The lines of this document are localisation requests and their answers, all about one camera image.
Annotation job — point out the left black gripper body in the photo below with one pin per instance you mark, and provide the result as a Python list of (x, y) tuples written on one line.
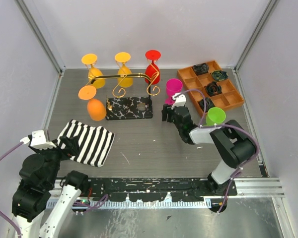
[(57, 153)]

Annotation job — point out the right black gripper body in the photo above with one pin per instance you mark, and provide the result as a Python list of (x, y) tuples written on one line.
[(175, 121)]

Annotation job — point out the pink plastic wine glass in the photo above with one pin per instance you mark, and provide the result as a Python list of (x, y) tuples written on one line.
[(173, 86)]

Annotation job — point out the gold wine glass rack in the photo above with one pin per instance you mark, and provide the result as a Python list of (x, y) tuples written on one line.
[(120, 107)]

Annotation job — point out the red plastic wine glass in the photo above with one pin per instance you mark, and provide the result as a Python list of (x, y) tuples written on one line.
[(152, 71)]

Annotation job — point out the orange plastic wine glass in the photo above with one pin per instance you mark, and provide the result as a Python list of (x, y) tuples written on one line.
[(95, 107)]

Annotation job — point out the yellow plastic wine glass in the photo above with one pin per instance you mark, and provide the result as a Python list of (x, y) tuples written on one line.
[(90, 60)]

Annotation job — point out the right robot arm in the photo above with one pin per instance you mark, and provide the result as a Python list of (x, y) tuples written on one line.
[(235, 146)]

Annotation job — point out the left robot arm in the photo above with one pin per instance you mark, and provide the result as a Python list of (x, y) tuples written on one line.
[(38, 175)]

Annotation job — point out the green plastic wine glass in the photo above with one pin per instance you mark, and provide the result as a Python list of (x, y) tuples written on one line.
[(215, 115)]

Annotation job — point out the black white striped cloth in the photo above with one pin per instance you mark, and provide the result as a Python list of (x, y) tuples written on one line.
[(94, 142)]

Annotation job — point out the dark rose bottom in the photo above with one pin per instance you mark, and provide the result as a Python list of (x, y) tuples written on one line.
[(206, 104)]

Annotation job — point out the dark red rose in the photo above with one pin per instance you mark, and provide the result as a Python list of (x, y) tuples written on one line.
[(213, 89)]

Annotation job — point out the orange compartment tray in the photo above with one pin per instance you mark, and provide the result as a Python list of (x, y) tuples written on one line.
[(229, 99)]

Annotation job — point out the dark rose top left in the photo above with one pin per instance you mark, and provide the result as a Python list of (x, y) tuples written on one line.
[(200, 69)]

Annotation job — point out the dark green rose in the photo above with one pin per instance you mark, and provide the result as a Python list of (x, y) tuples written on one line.
[(219, 75)]

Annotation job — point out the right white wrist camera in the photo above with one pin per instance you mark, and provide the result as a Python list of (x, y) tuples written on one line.
[(179, 100)]

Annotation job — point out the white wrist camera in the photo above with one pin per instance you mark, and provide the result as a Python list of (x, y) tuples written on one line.
[(179, 100), (39, 139)]

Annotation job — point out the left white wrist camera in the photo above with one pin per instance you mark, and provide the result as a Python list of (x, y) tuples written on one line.
[(39, 139)]

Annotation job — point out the white slotted cable duct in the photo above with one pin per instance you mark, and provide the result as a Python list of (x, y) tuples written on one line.
[(166, 204)]

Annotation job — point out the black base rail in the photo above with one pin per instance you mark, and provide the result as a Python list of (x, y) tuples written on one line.
[(155, 189)]

